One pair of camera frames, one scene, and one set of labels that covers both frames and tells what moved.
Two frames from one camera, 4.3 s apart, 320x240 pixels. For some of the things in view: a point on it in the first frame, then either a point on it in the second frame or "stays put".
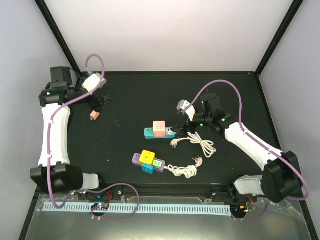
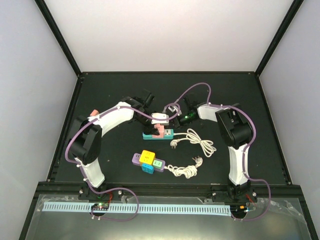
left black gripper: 98,108 to 149,130
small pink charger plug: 94,115 stays put
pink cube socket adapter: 159,128 stays put
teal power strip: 169,133 stays put
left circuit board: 100,206 stays put
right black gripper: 187,124 to 180,124
